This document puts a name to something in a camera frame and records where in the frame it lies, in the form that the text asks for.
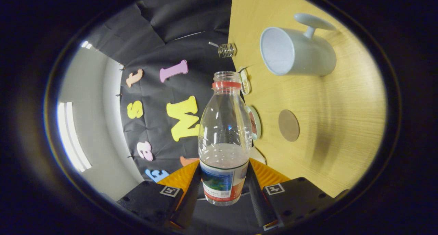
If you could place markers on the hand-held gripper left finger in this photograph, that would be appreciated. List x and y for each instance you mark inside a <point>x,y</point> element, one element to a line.
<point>190,206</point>

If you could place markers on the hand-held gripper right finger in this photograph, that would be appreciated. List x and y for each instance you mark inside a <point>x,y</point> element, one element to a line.
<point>260,204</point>

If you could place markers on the clear plastic juice bottle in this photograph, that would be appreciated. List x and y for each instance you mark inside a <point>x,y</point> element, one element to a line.
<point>224,156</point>

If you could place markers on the brown round coaster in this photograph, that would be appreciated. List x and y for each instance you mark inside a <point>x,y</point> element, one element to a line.
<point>289,125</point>

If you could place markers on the white cup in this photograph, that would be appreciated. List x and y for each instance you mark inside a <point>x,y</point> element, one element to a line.
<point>308,57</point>

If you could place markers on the white toaster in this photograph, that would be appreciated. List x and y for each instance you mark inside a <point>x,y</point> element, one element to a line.
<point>258,156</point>

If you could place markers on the pale green plate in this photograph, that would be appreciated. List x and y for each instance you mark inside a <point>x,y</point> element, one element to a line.
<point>259,123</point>

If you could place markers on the wooden table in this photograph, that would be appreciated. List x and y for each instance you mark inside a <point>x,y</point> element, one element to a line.
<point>342,125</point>

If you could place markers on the white divided snack dish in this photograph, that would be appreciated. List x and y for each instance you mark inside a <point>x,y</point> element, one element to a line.
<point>244,86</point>

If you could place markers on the black backdrop cloth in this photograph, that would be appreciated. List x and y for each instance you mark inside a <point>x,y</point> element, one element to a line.
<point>154,39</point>

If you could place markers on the small ceiling light panel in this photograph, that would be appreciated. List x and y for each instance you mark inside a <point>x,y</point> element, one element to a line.
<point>86,45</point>

